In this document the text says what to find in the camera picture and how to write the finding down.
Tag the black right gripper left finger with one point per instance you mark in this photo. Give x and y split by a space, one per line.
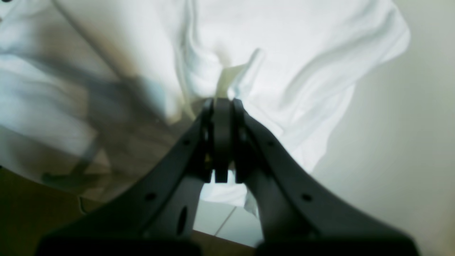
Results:
152 218

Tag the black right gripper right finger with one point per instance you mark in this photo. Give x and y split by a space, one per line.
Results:
298 215

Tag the white printed T-shirt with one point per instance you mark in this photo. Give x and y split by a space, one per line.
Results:
94 93

